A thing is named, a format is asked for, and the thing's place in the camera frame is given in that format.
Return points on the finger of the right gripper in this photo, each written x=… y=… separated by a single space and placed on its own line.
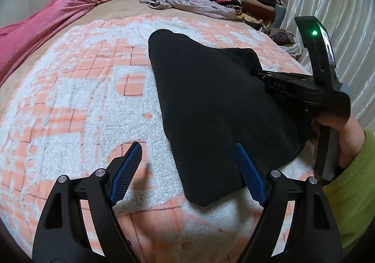
x=285 y=79

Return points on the beige fleece bed sheet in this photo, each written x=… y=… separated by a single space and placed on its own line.
x=115 y=9

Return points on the pink velvet comforter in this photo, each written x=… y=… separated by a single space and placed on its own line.
x=21 y=39

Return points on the person's right hand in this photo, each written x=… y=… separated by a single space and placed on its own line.
x=351 y=135

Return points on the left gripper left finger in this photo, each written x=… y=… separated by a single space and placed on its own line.
x=61 y=234

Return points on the shiny white curtain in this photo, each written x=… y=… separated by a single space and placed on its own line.
x=350 y=25

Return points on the lime green sleeve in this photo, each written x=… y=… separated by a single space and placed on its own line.
x=351 y=196

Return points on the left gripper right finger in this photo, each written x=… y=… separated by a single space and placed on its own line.
x=313 y=234

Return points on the orange white plaid blanket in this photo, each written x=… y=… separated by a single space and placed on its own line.
x=87 y=96

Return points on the purple clothes in bag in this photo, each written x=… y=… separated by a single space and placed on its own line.
x=286 y=41

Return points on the black sweater orange cuffs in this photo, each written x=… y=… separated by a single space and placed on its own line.
x=210 y=101

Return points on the lilac crumpled garment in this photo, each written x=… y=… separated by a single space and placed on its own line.
x=201 y=7

